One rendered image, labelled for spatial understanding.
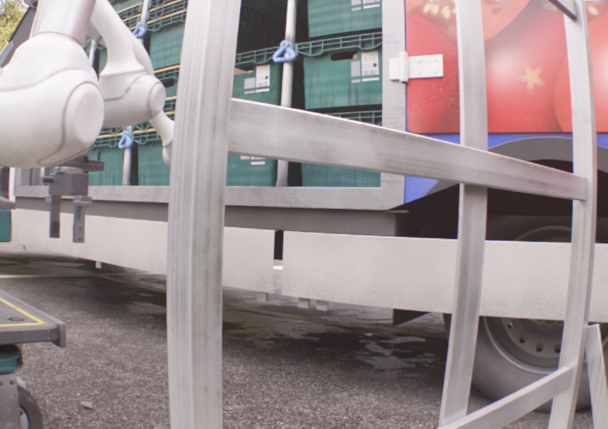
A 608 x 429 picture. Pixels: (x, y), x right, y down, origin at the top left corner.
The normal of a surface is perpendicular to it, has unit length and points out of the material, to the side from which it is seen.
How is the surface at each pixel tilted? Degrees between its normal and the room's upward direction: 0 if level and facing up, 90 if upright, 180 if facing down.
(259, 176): 96
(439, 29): 90
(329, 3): 95
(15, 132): 113
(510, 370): 62
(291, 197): 90
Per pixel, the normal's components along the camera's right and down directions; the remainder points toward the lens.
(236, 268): -0.55, -0.06
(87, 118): 0.96, 0.14
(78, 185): 0.79, 0.01
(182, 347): -0.77, -0.06
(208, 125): 0.63, 0.00
